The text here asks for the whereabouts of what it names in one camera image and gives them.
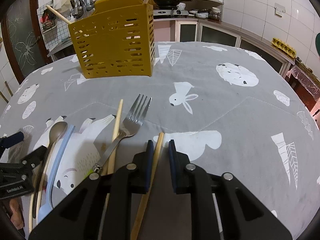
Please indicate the person's left hand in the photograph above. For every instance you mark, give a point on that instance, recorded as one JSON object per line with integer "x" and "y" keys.
{"x": 16, "y": 217}

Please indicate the green round wall board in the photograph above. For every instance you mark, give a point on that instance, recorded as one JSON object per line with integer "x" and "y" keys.
{"x": 317, "y": 43}

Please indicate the black wok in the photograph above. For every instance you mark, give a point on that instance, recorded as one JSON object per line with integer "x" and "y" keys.
{"x": 167, "y": 3}

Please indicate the grey metal spoon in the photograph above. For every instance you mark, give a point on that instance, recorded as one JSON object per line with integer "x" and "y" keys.
{"x": 55, "y": 133}

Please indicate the green handled metal fork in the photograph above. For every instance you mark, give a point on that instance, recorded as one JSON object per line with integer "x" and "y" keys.
{"x": 128, "y": 128}

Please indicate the silver gas stove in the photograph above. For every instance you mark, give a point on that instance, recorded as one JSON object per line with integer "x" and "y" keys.
{"x": 170, "y": 13}

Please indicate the white wall socket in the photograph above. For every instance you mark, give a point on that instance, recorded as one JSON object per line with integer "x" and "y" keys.
{"x": 279, "y": 10}

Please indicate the wooden chopstick crossing spoon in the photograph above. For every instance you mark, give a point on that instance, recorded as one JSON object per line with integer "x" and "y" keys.
{"x": 56, "y": 13}

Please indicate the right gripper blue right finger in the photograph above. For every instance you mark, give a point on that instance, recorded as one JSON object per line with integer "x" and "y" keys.
{"x": 221, "y": 206}

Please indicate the dark wooden glass door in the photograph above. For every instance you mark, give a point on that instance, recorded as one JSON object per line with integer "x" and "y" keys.
{"x": 23, "y": 39}

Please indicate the yellow perforated utensil holder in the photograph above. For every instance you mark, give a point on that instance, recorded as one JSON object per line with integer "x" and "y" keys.
{"x": 116, "y": 40}

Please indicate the yellow egg tray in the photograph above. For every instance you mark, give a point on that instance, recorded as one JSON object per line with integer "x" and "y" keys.
{"x": 284, "y": 47}

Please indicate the grey animal print tablecloth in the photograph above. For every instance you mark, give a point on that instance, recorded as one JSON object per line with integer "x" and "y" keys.
{"x": 225, "y": 107}

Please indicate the kitchen counter with cabinets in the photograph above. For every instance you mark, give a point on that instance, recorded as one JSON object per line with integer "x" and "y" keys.
{"x": 194, "y": 29}

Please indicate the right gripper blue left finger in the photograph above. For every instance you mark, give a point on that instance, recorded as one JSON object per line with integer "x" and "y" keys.
{"x": 100, "y": 206}

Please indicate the light blue spoon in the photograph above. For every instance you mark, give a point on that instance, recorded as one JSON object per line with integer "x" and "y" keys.
{"x": 48, "y": 206}

